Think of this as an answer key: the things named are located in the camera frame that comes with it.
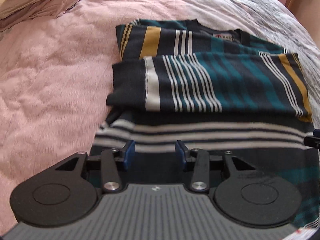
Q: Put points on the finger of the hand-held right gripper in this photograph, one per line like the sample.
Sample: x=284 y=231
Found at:
x=312 y=141

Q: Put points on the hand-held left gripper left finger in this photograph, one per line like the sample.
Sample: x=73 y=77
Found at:
x=128 y=155

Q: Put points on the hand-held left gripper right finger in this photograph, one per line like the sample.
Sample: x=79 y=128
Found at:
x=180 y=155

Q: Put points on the striped sweater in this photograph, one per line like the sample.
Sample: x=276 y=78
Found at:
x=225 y=85

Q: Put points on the pink bed cover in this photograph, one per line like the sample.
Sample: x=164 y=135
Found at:
x=50 y=92

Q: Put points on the pink pillow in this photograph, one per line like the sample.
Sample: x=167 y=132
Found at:
x=37 y=2

